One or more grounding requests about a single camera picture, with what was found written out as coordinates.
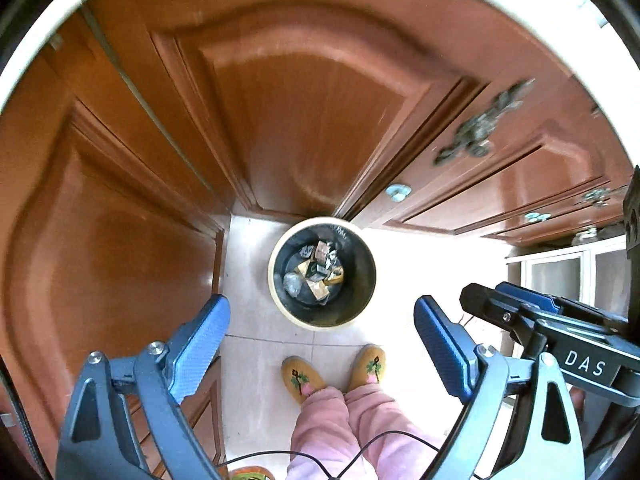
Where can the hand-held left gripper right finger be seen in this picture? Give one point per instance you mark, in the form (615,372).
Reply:
(442,347)

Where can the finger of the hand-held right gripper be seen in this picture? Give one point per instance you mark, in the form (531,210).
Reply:
(492,307)
(530,296)

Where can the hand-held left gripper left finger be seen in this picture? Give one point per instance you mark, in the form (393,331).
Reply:
(197,350)

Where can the round cream-rimmed bin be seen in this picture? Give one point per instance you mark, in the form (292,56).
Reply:
(350,305)

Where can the yellow and white carton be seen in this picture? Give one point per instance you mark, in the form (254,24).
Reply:
(317,289)

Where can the black and white wrapper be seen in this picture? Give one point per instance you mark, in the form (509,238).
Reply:
(329,266)

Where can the person's right hand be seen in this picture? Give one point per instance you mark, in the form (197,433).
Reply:
(578,399)

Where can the white framed glass cabinet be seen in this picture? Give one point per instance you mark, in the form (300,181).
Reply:
(550,270)

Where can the yellow embroidered slipper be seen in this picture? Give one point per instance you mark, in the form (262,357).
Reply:
(300,377)
(367,365)

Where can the pale blue round knob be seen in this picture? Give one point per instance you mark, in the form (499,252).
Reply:
(537,216)
(397,191)

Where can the brown wooden cabinet door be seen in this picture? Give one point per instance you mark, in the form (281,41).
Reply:
(525,170)
(100,260)
(575,220)

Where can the pink fleece trousers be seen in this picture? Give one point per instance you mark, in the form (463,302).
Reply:
(325,430)

